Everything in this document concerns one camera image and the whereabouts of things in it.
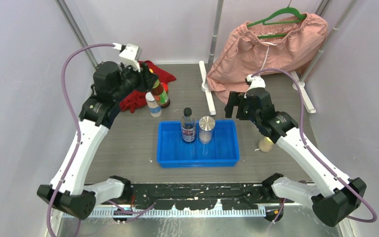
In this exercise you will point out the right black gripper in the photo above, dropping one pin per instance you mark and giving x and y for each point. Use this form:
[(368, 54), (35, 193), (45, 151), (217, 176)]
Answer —
[(236, 98)]

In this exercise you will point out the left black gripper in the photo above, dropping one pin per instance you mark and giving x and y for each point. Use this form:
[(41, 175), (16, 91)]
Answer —
[(146, 77)]

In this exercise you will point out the yellow cap sauce bottle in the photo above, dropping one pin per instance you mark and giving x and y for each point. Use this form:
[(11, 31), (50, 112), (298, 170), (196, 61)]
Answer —
[(160, 95)]

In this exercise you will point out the silver lid grain jar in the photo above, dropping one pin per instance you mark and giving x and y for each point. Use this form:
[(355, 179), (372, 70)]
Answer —
[(206, 129)]

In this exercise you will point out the white lid sago jar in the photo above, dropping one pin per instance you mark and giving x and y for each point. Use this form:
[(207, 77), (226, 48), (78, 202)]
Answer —
[(154, 108)]

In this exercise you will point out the blue plastic divided bin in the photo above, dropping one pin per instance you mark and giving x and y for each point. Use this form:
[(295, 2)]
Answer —
[(174, 152)]

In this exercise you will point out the clear bottle black cap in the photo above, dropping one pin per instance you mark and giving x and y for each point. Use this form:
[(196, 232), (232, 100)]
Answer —
[(188, 126)]

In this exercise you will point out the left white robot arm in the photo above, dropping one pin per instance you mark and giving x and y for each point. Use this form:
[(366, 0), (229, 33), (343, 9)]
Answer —
[(67, 189)]

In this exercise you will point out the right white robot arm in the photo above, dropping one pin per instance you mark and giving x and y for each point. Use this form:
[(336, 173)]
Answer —
[(334, 195)]

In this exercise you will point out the red cloth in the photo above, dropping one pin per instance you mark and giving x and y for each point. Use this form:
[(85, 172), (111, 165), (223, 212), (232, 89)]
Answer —
[(136, 99)]

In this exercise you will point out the yellow lid grain jar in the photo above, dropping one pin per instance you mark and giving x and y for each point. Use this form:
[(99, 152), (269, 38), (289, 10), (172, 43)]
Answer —
[(265, 145)]

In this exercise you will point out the red lid chili jar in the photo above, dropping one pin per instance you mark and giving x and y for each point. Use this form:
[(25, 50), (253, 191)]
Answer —
[(165, 86)]

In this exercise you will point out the pink shorts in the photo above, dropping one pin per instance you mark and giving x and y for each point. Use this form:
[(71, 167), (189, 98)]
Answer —
[(289, 46)]

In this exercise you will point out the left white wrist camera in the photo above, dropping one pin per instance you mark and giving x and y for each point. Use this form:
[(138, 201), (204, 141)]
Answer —
[(129, 55)]

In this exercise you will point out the white slotted cable duct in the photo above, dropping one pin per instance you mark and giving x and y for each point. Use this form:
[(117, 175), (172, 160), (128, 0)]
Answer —
[(217, 211)]

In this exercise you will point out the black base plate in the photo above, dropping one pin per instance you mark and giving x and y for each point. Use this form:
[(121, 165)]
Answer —
[(198, 196)]

